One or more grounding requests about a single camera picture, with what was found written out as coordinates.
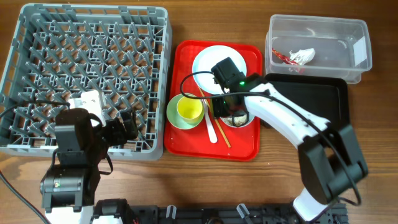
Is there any white tissue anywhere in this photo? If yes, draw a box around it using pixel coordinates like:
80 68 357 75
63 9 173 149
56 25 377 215
289 48 315 65

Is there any red plastic tray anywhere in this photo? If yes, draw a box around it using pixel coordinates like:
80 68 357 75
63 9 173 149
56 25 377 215
164 40 261 161

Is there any red snack wrapper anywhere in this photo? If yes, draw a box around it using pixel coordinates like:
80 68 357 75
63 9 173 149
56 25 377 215
272 48 304 74

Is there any grey dishwasher rack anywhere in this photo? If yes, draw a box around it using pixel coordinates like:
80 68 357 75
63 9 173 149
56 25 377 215
1 3 172 160

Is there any yellow cup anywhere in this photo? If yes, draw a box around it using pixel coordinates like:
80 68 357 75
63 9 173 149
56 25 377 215
177 96 203 124

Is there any white round plate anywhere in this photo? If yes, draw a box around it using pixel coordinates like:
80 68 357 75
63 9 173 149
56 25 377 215
192 45 247 95

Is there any pale green saucer bowl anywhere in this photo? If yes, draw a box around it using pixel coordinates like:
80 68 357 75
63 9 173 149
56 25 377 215
167 94 204 129

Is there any white plastic fork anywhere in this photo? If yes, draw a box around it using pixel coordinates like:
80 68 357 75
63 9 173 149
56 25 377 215
201 99 218 144

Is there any wooden chopstick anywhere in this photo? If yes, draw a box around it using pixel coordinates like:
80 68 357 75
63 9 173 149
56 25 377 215
198 86 231 148

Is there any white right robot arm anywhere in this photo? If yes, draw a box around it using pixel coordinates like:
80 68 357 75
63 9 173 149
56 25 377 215
211 57 369 222

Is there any black plastic tray bin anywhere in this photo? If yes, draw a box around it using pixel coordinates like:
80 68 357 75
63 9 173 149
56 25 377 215
265 73 350 128

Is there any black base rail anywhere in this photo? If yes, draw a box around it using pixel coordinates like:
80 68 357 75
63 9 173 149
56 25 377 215
93 198 349 224

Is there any clear plastic bin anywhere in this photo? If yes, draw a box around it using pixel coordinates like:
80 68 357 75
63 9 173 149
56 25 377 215
265 14 373 84

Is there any light blue bowl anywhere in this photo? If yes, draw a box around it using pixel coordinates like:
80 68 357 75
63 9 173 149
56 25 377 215
221 114 254 128

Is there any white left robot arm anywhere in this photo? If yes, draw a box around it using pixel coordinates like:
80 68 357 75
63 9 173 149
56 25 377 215
40 108 139 223

